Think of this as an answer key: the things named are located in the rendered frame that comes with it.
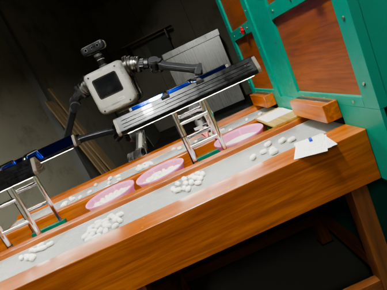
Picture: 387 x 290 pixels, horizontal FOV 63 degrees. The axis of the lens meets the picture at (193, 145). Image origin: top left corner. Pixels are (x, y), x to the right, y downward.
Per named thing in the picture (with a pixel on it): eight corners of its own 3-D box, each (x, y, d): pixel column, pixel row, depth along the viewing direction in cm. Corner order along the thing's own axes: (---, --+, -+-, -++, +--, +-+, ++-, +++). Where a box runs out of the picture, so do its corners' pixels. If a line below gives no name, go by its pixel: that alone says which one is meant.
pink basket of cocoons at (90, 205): (100, 209, 176) (92, 194, 174) (143, 189, 176) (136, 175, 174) (88, 231, 150) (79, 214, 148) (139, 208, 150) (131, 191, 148)
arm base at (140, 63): (140, 72, 249) (138, 56, 246) (150, 71, 248) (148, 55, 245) (137, 72, 241) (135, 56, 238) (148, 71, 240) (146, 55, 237)
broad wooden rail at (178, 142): (36, 232, 225) (22, 210, 221) (267, 126, 225) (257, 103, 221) (29, 240, 213) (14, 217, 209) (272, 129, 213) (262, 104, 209)
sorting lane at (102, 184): (18, 223, 210) (16, 221, 210) (265, 110, 210) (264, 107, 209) (-6, 246, 181) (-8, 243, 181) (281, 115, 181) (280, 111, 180)
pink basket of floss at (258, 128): (211, 166, 164) (204, 149, 162) (238, 143, 181) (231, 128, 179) (253, 160, 145) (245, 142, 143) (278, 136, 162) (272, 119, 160)
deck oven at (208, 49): (244, 97, 796) (217, 31, 759) (247, 102, 698) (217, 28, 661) (196, 117, 820) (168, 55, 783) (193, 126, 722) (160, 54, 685)
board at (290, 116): (254, 119, 177) (254, 118, 177) (279, 109, 177) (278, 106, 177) (274, 128, 145) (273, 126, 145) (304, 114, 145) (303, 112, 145)
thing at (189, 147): (198, 179, 153) (158, 94, 143) (236, 161, 153) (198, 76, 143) (203, 193, 134) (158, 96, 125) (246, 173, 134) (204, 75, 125)
